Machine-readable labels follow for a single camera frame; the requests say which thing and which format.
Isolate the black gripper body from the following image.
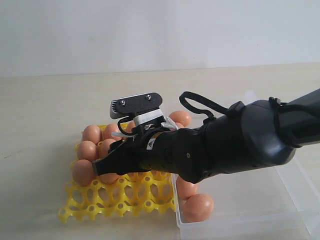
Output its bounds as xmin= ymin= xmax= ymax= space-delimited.
xmin=92 ymin=128 xmax=215 ymax=184

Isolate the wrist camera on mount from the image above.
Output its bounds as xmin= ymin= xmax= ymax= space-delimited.
xmin=109 ymin=92 xmax=179 ymax=138

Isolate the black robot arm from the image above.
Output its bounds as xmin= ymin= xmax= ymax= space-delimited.
xmin=92 ymin=90 xmax=320 ymax=184

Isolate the brown egg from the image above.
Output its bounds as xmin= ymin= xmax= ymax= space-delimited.
xmin=99 ymin=138 xmax=116 ymax=159
xmin=182 ymin=193 xmax=214 ymax=223
xmin=77 ymin=140 xmax=98 ymax=162
xmin=98 ymin=173 xmax=120 ymax=185
xmin=72 ymin=159 xmax=96 ymax=187
xmin=176 ymin=176 xmax=198 ymax=201
xmin=169 ymin=110 xmax=192 ymax=127
xmin=102 ymin=123 xmax=122 ymax=141
xmin=82 ymin=124 xmax=103 ymax=144
xmin=125 ymin=121 xmax=136 ymax=133

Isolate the yellow plastic egg tray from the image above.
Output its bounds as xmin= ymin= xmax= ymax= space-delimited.
xmin=57 ymin=123 xmax=179 ymax=223

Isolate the clear plastic container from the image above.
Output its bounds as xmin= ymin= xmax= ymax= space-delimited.
xmin=175 ymin=144 xmax=320 ymax=240

